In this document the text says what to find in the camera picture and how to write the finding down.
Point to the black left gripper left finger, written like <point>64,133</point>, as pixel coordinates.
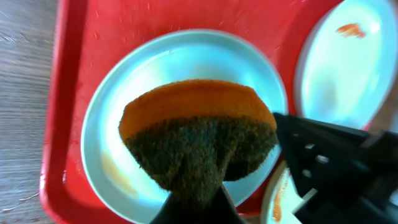
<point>174,211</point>

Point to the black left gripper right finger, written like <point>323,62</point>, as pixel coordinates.
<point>222,210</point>

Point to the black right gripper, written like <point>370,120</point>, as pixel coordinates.
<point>354,173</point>

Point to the orange green scrub sponge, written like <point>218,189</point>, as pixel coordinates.
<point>193,135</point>

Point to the red plastic serving tray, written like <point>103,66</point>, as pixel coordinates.
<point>94,36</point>

